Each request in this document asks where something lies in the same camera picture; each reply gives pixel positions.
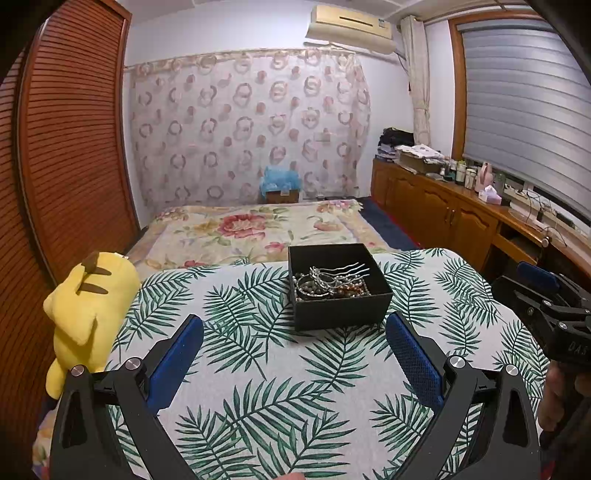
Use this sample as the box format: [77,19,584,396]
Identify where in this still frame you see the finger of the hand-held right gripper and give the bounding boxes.
[516,261,570,296]
[491,275,561,328]

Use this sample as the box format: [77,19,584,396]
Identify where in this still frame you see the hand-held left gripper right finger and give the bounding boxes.
[385,311,542,480]

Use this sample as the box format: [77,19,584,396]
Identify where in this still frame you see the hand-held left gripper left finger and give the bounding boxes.
[50,314,205,480]

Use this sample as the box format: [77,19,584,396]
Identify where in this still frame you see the black jewelry box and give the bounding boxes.
[287,243,394,332]

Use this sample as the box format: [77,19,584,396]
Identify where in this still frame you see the silver hair comb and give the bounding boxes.
[308,262,368,283]

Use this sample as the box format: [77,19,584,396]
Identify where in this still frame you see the pearl necklaces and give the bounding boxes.
[293,272,340,303]

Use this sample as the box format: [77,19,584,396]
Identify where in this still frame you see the person's right hand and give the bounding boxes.
[538,362,570,433]

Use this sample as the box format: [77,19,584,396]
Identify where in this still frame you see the green leaf print cloth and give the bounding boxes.
[32,248,556,480]

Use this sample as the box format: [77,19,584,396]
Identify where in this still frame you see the yellow plush toy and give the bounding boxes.
[44,251,142,400]

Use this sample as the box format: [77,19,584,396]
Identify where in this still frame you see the long wooden cabinet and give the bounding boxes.
[370,157,591,288]

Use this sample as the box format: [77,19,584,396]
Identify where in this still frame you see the row of cosmetic bottles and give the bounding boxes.
[442,158,496,191]

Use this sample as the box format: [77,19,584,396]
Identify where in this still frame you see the dark blue rug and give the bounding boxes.
[359,196,419,251]

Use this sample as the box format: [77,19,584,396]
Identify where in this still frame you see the floral blanket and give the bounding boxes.
[124,198,399,272]

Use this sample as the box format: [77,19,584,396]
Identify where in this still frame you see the cardboard box with cloth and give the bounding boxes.
[396,144,447,176]

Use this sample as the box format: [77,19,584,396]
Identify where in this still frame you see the grey window blind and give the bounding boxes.
[461,17,591,214]

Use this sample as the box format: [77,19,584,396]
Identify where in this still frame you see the stack of folded clothes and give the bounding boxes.
[376,129,416,163]

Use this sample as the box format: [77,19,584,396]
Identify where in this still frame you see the small wooden nightstand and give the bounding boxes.
[265,187,301,204]

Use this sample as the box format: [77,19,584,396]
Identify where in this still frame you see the blue plastic bag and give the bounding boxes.
[259,166,302,193]

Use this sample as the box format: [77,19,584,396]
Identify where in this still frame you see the cream tied curtain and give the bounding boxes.
[399,15,433,147]

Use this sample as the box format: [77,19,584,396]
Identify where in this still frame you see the wooden louvered wardrobe door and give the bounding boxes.
[0,0,142,480]

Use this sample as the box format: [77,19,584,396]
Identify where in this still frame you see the white power strip with cables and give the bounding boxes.
[504,184,561,232]

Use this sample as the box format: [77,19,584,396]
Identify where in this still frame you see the ring pattern curtain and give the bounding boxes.
[129,48,373,209]

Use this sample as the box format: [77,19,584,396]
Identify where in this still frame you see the wall air conditioner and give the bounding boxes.
[306,4,399,57]

